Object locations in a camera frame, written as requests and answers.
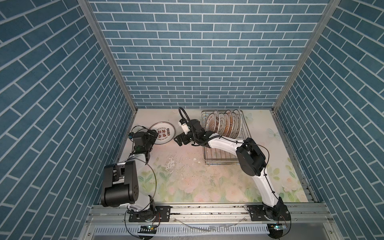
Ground large plate red characters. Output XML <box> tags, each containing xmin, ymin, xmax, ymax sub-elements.
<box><xmin>150</xmin><ymin>122</ymin><xmax>176</xmax><ymax>145</ymax></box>

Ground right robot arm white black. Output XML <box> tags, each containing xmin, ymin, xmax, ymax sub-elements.
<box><xmin>174</xmin><ymin>107</ymin><xmax>292</xmax><ymax>221</ymax></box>

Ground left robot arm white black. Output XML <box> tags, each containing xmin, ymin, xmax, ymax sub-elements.
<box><xmin>101</xmin><ymin>130</ymin><xmax>158</xmax><ymax>222</ymax></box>

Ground plate in rack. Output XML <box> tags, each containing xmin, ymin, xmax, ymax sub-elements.
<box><xmin>217</xmin><ymin>113</ymin><xmax>226</xmax><ymax>136</ymax></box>
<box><xmin>224</xmin><ymin>110</ymin><xmax>235</xmax><ymax>138</ymax></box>
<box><xmin>232</xmin><ymin>110</ymin><xmax>242</xmax><ymax>139</ymax></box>

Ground small plate orange sunburst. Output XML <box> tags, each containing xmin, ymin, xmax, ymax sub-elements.
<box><xmin>205</xmin><ymin>110</ymin><xmax>219</xmax><ymax>133</ymax></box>

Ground left green circuit board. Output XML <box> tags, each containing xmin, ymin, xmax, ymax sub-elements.
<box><xmin>138</xmin><ymin>225</ymin><xmax>158</xmax><ymax>236</ymax></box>

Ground green circuit board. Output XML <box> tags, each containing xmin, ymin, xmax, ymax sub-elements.
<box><xmin>138</xmin><ymin>225</ymin><xmax>158</xmax><ymax>236</ymax></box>
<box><xmin>268</xmin><ymin>224</ymin><xmax>287</xmax><ymax>233</ymax></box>

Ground right green circuit board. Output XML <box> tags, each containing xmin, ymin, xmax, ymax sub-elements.
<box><xmin>268</xmin><ymin>224</ymin><xmax>287</xmax><ymax>233</ymax></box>

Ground metal wire dish rack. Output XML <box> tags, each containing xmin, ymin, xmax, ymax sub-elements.
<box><xmin>201</xmin><ymin>110</ymin><xmax>251</xmax><ymax>165</ymax></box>

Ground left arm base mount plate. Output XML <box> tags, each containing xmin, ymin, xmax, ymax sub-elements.
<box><xmin>129</xmin><ymin>206</ymin><xmax>171</xmax><ymax>223</ymax></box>

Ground white slotted cable duct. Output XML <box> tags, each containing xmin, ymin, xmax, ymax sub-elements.
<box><xmin>94</xmin><ymin>224</ymin><xmax>270</xmax><ymax>237</ymax></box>

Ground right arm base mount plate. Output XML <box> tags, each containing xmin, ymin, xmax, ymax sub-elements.
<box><xmin>246</xmin><ymin>205</ymin><xmax>292</xmax><ymax>222</ymax></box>

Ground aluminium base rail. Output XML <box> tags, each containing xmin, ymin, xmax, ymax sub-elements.
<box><xmin>85</xmin><ymin>202</ymin><xmax>334</xmax><ymax>226</ymax></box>

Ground left aluminium corner post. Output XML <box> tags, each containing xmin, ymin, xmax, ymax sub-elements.
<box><xmin>76</xmin><ymin>0</ymin><xmax>138</xmax><ymax>113</ymax></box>

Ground aluminium corner post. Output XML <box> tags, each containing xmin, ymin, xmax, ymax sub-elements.
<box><xmin>272</xmin><ymin>0</ymin><xmax>343</xmax><ymax>112</ymax></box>
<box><xmin>76</xmin><ymin>0</ymin><xmax>138</xmax><ymax>113</ymax></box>

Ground right aluminium corner post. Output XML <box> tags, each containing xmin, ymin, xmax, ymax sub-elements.
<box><xmin>272</xmin><ymin>0</ymin><xmax>343</xmax><ymax>112</ymax></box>

